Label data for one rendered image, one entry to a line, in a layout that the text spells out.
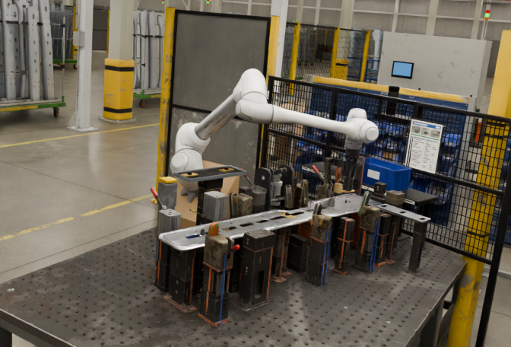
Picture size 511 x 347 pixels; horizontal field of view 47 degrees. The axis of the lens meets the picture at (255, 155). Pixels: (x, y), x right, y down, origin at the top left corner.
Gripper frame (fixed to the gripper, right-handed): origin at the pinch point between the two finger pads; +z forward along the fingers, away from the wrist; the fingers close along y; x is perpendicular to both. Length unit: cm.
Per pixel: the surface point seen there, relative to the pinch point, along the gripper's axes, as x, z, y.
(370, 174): 35.3, 1.1, -10.8
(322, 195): -2.9, 9.9, -14.6
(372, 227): -8.1, 16.1, 24.2
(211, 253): -109, 11, 17
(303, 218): -42.9, 10.7, 7.2
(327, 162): -1.7, -8.8, -15.0
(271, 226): -65, 11, 7
